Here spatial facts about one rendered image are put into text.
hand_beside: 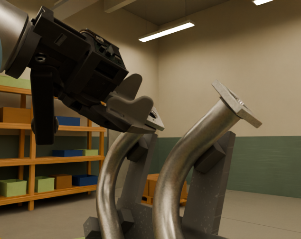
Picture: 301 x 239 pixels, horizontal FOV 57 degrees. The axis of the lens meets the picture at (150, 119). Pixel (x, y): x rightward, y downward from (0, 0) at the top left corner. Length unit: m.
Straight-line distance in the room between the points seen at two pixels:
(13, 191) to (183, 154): 4.81
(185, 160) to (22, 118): 4.82
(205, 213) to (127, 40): 7.37
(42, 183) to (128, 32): 4.47
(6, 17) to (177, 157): 0.23
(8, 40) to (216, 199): 0.27
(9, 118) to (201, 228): 4.77
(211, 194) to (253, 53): 6.63
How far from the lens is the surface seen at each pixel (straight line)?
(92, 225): 0.44
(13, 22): 0.33
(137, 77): 0.42
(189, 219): 0.34
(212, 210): 0.33
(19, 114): 5.06
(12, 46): 0.32
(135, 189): 0.46
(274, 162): 6.51
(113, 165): 0.46
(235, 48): 7.14
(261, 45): 6.90
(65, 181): 5.50
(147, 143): 0.47
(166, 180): 0.31
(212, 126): 0.30
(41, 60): 0.35
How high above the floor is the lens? 1.14
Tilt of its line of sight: 5 degrees up
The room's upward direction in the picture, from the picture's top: straight up
